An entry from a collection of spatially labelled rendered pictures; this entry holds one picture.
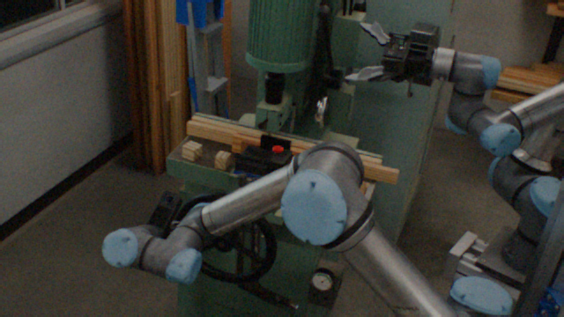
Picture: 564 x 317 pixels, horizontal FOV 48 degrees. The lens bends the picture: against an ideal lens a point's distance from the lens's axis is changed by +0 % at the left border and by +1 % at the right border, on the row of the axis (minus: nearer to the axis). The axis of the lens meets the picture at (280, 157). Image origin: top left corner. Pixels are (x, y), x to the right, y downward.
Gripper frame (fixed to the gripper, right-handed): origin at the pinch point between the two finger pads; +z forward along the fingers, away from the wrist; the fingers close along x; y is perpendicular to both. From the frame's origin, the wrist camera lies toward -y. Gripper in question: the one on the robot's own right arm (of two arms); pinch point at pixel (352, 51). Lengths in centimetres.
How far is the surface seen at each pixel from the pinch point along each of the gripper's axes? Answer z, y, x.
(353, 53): 3.7, -26.2, -12.0
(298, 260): 6, -42, 50
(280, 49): 19.2, -4.2, 1.2
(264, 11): 24.1, 3.1, -5.3
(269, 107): 22.2, -20.8, 12.0
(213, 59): 72, -92, -28
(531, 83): -68, -183, -87
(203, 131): 44, -33, 20
